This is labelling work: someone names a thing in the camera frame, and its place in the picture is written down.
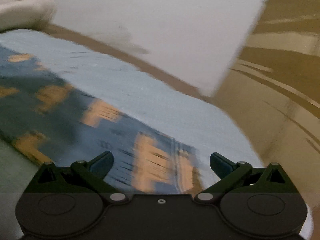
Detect wooden wardrobe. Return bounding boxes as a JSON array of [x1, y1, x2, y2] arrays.
[[210, 0, 319, 207]]

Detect blue patterned pants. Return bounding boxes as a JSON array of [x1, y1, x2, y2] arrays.
[[1, 47, 203, 194]]

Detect cream rolled comforter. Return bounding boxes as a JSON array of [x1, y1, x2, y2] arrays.
[[1, 0, 56, 31]]

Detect brown bed frame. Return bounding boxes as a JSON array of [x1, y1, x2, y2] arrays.
[[43, 24, 210, 103]]

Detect light blue quilted bedspread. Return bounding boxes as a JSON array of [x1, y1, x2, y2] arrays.
[[1, 30, 262, 189]]

